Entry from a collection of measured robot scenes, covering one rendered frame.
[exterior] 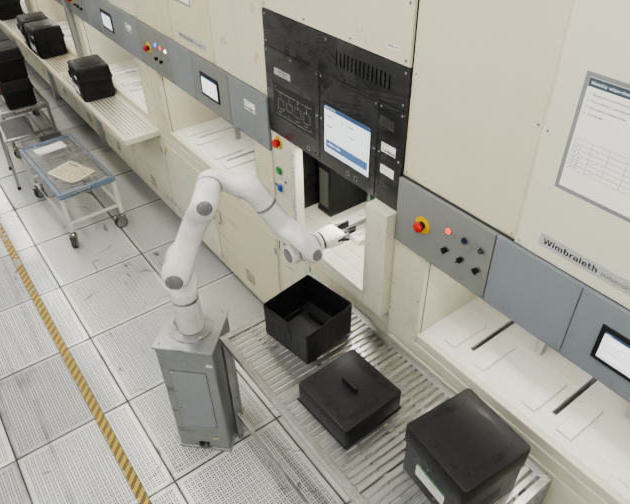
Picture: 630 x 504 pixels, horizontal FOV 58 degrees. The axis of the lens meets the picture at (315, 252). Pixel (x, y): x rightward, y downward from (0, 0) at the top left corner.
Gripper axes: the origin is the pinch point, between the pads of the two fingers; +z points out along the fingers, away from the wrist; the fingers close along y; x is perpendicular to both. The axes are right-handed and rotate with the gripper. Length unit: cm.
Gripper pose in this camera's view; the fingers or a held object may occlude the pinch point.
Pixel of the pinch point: (348, 227)
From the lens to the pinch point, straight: 245.5
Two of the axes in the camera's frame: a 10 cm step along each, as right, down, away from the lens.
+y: 6.0, 4.9, -6.3
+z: 8.0, -3.9, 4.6
